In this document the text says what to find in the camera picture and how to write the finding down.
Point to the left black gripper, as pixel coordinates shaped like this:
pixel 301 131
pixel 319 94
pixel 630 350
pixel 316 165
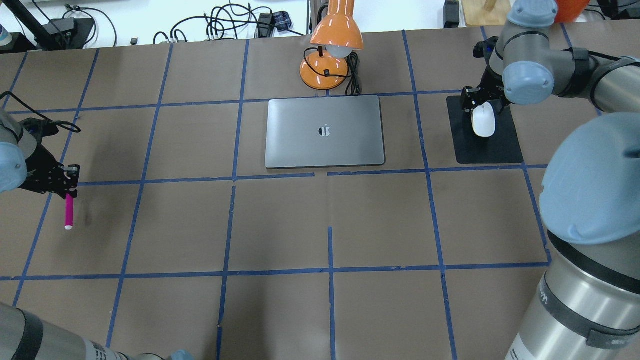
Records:
pixel 42 171

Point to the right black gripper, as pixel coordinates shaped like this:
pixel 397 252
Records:
pixel 489 84

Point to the white computer mouse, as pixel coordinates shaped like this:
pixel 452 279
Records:
pixel 483 120

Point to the pink highlighter pen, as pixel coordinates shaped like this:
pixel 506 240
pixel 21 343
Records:
pixel 69 212

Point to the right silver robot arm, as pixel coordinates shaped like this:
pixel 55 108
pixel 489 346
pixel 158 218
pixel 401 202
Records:
pixel 586 305

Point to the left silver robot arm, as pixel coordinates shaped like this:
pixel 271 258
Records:
pixel 24 335

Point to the black mousepad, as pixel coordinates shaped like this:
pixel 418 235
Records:
pixel 501 148

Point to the wooden stand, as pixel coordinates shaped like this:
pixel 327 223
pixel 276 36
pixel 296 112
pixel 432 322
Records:
pixel 482 13

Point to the orange round object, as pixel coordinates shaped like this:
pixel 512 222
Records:
pixel 568 11

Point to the grey closed laptop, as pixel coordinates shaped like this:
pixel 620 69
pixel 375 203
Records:
pixel 330 131

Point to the black monitor stand base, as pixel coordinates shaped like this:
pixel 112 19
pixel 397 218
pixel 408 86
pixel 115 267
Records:
pixel 76 33

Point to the orange desk lamp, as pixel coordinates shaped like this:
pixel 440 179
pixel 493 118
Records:
pixel 331 58

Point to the black power adapter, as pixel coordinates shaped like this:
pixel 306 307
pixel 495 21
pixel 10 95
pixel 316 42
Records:
pixel 268 23

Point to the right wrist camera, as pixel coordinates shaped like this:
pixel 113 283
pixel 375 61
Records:
pixel 485 49

